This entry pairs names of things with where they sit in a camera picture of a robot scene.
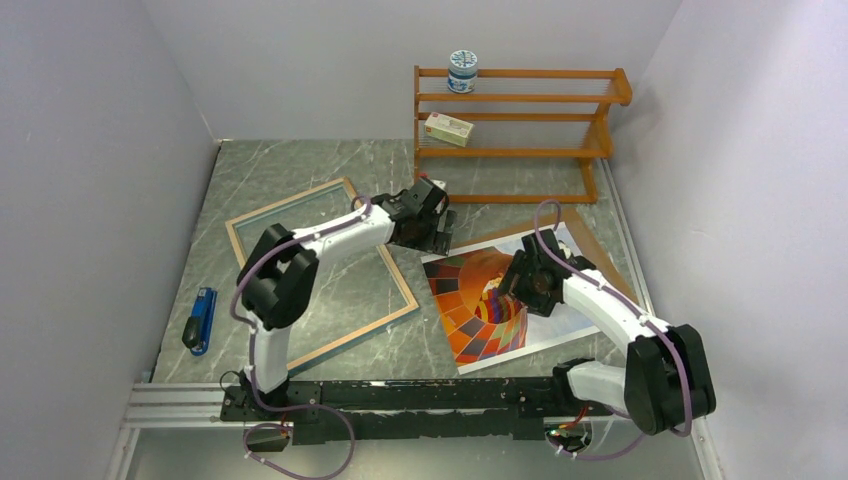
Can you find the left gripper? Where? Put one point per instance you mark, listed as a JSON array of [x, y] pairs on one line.
[[436, 242]]

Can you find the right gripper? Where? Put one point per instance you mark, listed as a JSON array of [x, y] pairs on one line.
[[539, 305]]

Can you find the brown cardboard backing board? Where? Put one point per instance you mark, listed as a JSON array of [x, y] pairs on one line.
[[596, 230]]

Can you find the blue wooden picture frame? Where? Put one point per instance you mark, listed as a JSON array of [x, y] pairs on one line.
[[352, 298]]

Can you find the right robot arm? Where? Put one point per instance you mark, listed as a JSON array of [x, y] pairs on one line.
[[665, 382]]

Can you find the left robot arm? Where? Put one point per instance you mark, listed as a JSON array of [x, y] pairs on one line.
[[275, 285]]

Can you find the small white green box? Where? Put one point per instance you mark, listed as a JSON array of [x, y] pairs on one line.
[[448, 129]]

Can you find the blue white ceramic jar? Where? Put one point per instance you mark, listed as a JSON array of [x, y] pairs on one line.
[[462, 71]]

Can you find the orange wooden shelf rack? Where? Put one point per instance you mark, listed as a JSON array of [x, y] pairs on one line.
[[538, 133]]

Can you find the blue stapler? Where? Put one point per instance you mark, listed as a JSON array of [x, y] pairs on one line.
[[197, 330]]

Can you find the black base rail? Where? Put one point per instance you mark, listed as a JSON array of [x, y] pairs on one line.
[[523, 408]]

